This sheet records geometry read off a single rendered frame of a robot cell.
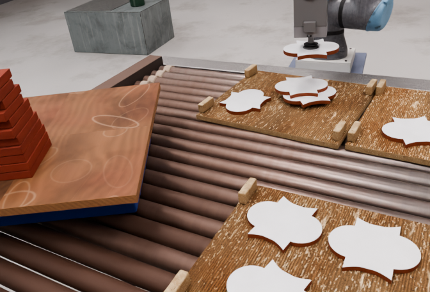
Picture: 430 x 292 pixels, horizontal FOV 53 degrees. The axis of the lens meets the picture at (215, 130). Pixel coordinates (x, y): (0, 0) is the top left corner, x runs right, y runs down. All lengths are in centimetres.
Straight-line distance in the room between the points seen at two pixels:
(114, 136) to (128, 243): 24
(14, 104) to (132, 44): 397
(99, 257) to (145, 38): 398
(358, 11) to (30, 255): 119
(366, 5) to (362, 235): 90
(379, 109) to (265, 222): 53
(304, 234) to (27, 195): 50
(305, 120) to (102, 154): 53
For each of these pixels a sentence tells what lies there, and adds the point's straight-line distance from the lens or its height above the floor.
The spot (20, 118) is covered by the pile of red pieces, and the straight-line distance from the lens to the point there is 90.
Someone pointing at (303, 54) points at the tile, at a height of 108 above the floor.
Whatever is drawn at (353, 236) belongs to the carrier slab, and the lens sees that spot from 80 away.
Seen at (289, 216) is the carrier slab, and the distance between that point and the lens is 83.
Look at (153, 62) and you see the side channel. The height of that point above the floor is 95.
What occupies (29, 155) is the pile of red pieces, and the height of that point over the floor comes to 108.
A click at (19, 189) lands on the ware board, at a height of 104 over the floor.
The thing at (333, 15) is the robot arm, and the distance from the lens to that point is 157.
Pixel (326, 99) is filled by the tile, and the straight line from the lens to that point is 121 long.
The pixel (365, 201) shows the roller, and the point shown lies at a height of 91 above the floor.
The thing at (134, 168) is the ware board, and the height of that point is 104.
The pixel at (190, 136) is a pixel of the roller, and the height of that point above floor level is 91.
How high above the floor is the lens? 149
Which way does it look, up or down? 29 degrees down
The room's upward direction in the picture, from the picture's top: 7 degrees counter-clockwise
